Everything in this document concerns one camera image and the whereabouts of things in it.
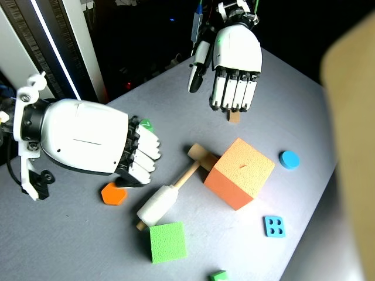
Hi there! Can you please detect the grey table cloth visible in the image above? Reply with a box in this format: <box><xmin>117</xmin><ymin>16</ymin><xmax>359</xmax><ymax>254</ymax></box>
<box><xmin>0</xmin><ymin>46</ymin><xmax>342</xmax><ymax>281</ymax></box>

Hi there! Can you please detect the small green cube marked Y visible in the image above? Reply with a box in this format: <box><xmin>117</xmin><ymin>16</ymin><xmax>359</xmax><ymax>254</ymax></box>
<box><xmin>207</xmin><ymin>270</ymin><xmax>229</xmax><ymax>281</ymax></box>

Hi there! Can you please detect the large green foam cube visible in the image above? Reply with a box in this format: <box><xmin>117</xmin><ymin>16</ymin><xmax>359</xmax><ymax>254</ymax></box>
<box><xmin>149</xmin><ymin>221</ymin><xmax>189</xmax><ymax>265</ymax></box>

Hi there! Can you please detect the blue square four-hole block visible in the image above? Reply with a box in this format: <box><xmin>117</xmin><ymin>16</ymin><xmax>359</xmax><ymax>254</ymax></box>
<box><xmin>262</xmin><ymin>215</ymin><xmax>287</xmax><ymax>238</ymax></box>

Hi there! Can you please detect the beige blurred post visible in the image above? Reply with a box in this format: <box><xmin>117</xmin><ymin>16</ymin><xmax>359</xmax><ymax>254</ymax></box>
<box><xmin>319</xmin><ymin>11</ymin><xmax>375</xmax><ymax>281</ymax></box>

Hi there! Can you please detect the wooden mallet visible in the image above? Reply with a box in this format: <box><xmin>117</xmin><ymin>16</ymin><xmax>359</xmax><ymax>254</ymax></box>
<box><xmin>135</xmin><ymin>143</ymin><xmax>220</xmax><ymax>231</ymax></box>

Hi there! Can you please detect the small green cube marked 7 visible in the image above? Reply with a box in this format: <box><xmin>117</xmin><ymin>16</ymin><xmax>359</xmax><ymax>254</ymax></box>
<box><xmin>139</xmin><ymin>118</ymin><xmax>155</xmax><ymax>133</ymax></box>

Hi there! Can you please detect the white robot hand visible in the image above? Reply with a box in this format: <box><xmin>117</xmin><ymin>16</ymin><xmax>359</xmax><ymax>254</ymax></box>
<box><xmin>39</xmin><ymin>98</ymin><xmax>162</xmax><ymax>190</ymax></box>
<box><xmin>187</xmin><ymin>25</ymin><xmax>263</xmax><ymax>114</ymax></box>

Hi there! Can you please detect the large orange foam cube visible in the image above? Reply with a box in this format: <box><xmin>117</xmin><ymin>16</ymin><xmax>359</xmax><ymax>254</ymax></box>
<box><xmin>203</xmin><ymin>137</ymin><xmax>276</xmax><ymax>211</ymax></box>

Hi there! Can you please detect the white pillar with light strip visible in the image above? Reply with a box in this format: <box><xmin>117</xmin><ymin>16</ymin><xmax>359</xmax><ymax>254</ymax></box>
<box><xmin>0</xmin><ymin>0</ymin><xmax>108</xmax><ymax>104</ymax></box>

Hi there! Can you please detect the orange hexagon block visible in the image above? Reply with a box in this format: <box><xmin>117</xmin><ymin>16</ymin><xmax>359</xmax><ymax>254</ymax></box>
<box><xmin>101</xmin><ymin>181</ymin><xmax>128</xmax><ymax>207</ymax></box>

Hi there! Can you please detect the blue round disc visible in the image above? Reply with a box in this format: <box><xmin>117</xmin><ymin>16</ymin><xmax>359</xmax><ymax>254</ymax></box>
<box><xmin>278</xmin><ymin>150</ymin><xmax>301</xmax><ymax>170</ymax></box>

